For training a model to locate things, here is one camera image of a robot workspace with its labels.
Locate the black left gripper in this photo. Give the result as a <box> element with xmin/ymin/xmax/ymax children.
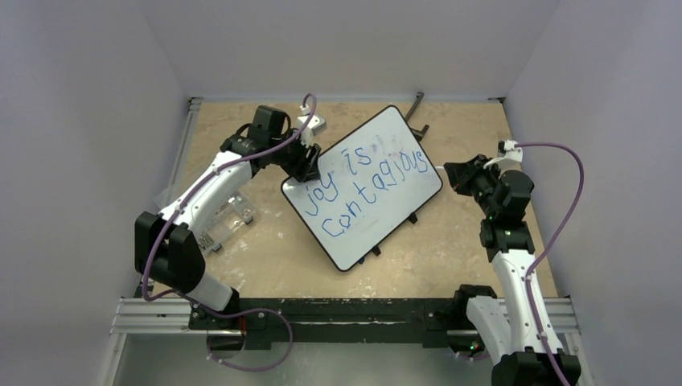
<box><xmin>269</xmin><ymin>129</ymin><xmax>321</xmax><ymax>183</ymax></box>

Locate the white whiteboard with black frame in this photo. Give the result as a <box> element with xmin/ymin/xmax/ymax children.
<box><xmin>281</xmin><ymin>105</ymin><xmax>443</xmax><ymax>272</ymax></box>

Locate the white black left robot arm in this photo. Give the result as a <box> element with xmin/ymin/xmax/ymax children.
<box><xmin>134</xmin><ymin>103</ymin><xmax>327</xmax><ymax>329</ymax></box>

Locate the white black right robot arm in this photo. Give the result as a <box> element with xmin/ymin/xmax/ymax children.
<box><xmin>443</xmin><ymin>154</ymin><xmax>581</xmax><ymax>385</ymax></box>

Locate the clear plastic screw organizer box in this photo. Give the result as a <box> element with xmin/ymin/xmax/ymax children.
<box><xmin>154</xmin><ymin>189</ymin><xmax>257</xmax><ymax>257</ymax></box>

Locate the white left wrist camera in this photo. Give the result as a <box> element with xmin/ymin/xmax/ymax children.
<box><xmin>297</xmin><ymin>105</ymin><xmax>327</xmax><ymax>146</ymax></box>

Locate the grey wire whiteboard stand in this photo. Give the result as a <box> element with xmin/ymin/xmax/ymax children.
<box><xmin>403</xmin><ymin>91</ymin><xmax>430</xmax><ymax>143</ymax></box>

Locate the aluminium frame rail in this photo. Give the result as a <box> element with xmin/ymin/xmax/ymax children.
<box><xmin>109</xmin><ymin>97</ymin><xmax>595</xmax><ymax>386</ymax></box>

